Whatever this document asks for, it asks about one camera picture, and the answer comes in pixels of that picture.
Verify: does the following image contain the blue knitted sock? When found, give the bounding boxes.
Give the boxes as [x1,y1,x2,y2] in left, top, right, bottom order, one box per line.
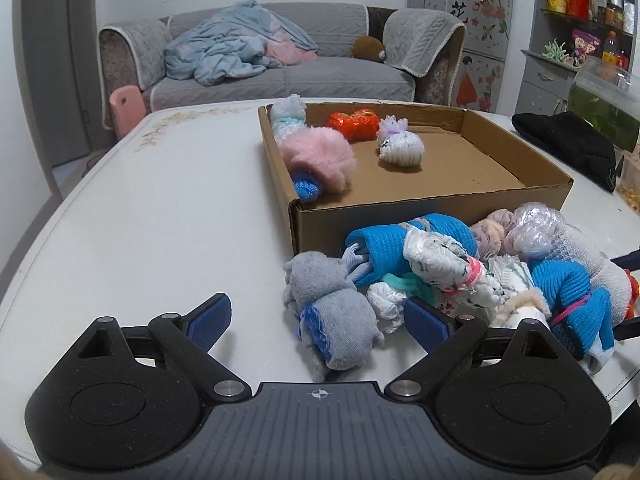
[527,259,616,376]

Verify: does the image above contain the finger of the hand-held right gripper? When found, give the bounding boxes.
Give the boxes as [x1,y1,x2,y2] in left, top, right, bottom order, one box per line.
[614,316,640,343]
[611,246,640,270]

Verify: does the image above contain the pink fluffy sock bundle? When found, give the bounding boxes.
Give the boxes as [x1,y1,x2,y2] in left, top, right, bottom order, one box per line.
[279,127,358,204]

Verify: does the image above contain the floral patterned fridge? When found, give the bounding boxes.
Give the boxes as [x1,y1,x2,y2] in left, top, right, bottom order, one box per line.
[407,0,516,113]

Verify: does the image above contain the purple snack bag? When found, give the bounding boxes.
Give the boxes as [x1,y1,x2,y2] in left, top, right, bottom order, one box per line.
[571,29,599,58]

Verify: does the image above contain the light blue blanket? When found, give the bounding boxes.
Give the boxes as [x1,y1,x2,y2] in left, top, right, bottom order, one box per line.
[164,0,321,86]

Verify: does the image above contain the striped white bag bundle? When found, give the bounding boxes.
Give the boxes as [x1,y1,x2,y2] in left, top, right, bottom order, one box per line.
[482,255,551,331]

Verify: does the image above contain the grey sofa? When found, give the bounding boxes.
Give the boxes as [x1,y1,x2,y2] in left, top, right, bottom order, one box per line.
[97,2,468,128]

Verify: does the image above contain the clear plastic container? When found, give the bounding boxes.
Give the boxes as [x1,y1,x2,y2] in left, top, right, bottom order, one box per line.
[619,152,640,211]

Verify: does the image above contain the blue sock bundle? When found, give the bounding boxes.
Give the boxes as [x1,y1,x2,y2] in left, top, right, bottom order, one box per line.
[342,212,478,291]

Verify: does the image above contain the grey quilted armrest throw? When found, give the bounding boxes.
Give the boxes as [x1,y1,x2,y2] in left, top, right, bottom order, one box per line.
[382,9,467,78]

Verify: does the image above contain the white mesh fabric bundle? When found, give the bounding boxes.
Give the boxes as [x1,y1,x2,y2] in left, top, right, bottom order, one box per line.
[542,222,633,326]

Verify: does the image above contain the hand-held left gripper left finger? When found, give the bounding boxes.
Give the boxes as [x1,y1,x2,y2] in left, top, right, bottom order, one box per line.
[67,292,252,403]

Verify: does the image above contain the clear plastic bag bundle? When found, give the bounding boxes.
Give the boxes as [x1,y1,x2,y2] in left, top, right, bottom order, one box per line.
[505,201,566,261]

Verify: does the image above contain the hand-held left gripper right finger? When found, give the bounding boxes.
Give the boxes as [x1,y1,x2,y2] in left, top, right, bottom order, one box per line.
[386,297,568,403]

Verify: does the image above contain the white shelf cabinet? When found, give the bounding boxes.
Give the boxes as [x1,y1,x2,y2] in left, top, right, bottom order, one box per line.
[515,0,640,117]

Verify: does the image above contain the pink plastic chair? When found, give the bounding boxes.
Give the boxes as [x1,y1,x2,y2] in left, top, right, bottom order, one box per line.
[109,85,148,138]

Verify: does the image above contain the black knitted hat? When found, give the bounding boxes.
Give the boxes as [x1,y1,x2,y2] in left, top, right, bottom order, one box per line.
[511,111,618,193]

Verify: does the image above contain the glass fish tank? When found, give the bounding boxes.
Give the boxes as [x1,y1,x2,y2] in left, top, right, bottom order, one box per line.
[567,55,640,153]

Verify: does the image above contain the white purple plastic bag bundle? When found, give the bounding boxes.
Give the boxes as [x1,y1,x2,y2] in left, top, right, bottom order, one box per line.
[376,116,426,167]

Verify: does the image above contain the white floral plastic bag bundle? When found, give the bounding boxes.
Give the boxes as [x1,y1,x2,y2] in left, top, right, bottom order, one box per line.
[402,227,506,318]

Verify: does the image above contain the grey door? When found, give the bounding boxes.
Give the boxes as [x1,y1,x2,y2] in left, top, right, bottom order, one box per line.
[17,0,97,158]

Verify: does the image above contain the cardboard box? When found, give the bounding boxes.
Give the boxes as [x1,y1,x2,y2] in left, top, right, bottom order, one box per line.
[257,101,575,257]

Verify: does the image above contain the grey sock bundle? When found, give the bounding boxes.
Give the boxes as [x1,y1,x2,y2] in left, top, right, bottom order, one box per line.
[282,250,386,383]

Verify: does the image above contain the pink blanket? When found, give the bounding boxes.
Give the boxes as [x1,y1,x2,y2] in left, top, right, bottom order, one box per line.
[265,25,318,66]

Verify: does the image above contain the mauve fabric bundle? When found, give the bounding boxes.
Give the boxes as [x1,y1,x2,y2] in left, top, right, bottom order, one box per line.
[469,208,521,261]

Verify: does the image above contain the white bag bundle teal band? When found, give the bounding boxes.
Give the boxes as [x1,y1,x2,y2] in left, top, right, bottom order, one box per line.
[365,272,426,336]

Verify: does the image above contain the brown plush toy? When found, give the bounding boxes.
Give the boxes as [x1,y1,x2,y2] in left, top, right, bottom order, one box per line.
[350,35,387,63]

